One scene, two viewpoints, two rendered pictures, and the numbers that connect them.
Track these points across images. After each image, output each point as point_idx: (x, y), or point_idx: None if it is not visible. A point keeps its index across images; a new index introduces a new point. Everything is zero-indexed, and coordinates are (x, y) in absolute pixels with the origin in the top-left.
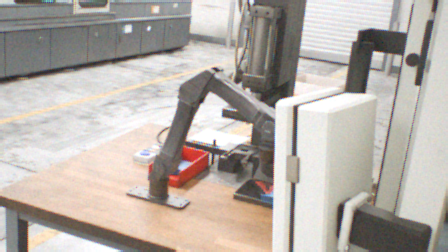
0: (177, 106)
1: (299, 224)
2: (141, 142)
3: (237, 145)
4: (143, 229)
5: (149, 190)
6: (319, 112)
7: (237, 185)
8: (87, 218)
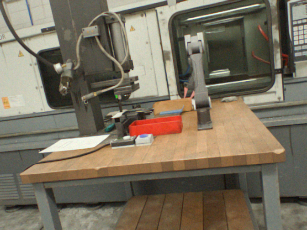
0: (202, 58)
1: None
2: (96, 157)
3: (127, 113)
4: (246, 116)
5: (209, 118)
6: None
7: None
8: (259, 124)
